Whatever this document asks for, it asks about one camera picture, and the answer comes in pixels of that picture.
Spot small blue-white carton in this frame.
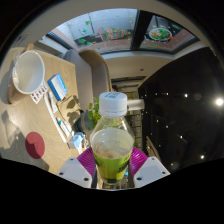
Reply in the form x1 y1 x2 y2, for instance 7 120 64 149
67 132 86 150

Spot flat blue medicine box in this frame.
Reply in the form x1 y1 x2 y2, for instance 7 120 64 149
47 73 69 102

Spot group of ceiling lights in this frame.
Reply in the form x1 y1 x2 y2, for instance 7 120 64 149
151 89 224 161

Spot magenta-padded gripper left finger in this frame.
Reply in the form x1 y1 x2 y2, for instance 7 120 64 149
56 146 98 189

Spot flat round red coaster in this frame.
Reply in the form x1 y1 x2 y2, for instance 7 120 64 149
25 131 46 160

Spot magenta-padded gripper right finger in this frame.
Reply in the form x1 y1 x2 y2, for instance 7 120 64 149
128 146 171 189

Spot brown paper cup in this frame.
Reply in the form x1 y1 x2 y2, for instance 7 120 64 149
6 49 46 105

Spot grey curved sofa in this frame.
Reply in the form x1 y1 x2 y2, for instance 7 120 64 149
61 49 113 111

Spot white ointment tube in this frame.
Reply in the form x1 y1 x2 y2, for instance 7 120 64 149
48 91 60 114

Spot window with festive stickers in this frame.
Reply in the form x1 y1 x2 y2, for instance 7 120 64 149
44 8 201 55

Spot blister pill pack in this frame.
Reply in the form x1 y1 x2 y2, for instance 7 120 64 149
30 81 50 105

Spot green potted plant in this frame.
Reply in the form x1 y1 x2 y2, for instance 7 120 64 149
74 101 102 134

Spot clear green-label water bottle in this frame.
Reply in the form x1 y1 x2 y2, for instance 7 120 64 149
89 91 136 186

